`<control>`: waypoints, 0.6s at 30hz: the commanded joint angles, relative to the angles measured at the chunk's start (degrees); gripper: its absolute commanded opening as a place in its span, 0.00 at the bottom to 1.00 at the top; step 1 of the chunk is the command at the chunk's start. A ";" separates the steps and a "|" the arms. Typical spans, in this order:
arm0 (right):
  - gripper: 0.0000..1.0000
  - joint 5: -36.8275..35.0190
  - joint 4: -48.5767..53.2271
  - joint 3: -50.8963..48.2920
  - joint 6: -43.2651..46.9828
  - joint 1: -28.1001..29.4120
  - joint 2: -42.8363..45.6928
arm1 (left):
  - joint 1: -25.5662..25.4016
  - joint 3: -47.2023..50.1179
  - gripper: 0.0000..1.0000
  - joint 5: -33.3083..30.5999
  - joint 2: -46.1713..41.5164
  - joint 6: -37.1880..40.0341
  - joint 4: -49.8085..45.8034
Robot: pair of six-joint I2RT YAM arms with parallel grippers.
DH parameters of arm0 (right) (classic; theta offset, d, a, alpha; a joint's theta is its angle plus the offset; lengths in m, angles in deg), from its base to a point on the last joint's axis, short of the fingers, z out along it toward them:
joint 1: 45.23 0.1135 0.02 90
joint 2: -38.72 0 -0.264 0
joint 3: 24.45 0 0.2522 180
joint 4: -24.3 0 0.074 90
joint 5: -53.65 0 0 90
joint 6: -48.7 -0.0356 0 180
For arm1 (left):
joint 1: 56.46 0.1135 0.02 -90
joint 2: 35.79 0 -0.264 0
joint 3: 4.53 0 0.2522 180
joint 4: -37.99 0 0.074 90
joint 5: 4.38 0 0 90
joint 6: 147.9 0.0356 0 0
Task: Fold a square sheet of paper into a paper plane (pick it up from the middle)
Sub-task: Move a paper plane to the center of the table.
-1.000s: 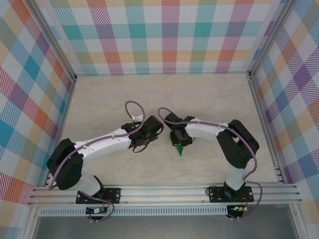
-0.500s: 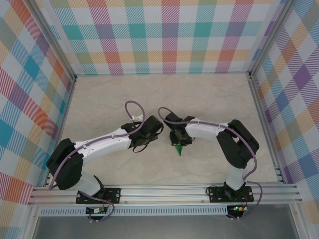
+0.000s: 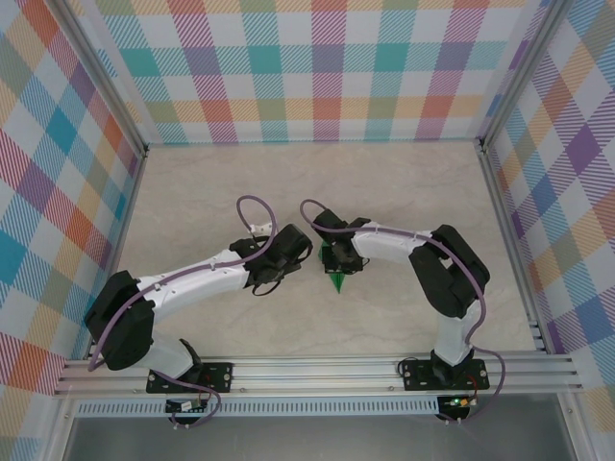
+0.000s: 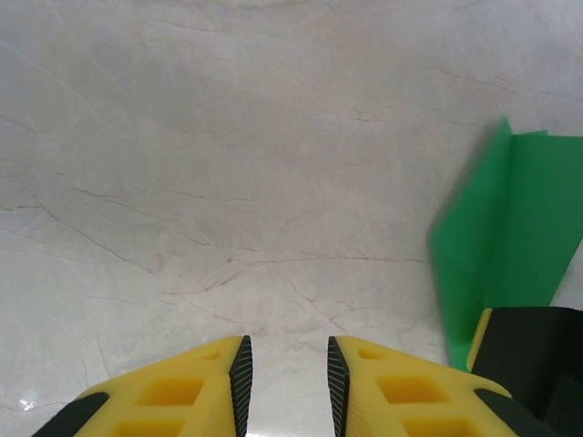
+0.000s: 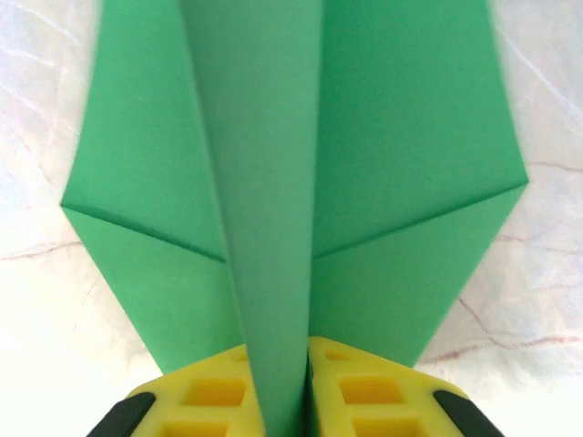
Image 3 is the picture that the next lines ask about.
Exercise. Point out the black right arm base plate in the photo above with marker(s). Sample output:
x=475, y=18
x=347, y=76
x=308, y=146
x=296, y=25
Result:
x=418, y=374

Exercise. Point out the circuit board with green light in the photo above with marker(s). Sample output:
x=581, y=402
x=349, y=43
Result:
x=456, y=402

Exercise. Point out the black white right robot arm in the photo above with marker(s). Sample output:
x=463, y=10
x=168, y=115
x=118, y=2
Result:
x=451, y=278

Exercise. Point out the aluminium mounting rail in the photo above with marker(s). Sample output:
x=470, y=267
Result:
x=312, y=374

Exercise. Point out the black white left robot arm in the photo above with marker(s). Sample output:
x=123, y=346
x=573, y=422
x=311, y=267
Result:
x=120, y=322

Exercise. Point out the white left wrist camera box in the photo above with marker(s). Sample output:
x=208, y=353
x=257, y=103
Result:
x=259, y=229

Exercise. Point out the aluminium frame post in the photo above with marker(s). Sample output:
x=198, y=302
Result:
x=521, y=72
x=106, y=77

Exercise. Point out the small black circuit board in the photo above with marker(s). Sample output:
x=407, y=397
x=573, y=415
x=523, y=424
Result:
x=182, y=407

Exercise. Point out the grey metal sheet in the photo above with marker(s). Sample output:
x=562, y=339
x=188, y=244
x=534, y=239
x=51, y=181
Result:
x=312, y=439

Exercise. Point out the green paper sheet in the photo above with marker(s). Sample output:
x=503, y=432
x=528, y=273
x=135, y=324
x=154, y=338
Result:
x=338, y=283

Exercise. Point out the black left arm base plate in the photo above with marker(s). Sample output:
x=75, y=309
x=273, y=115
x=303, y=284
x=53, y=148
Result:
x=218, y=372

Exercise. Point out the aluminium table side rail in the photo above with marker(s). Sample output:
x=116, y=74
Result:
x=121, y=240
x=511, y=240

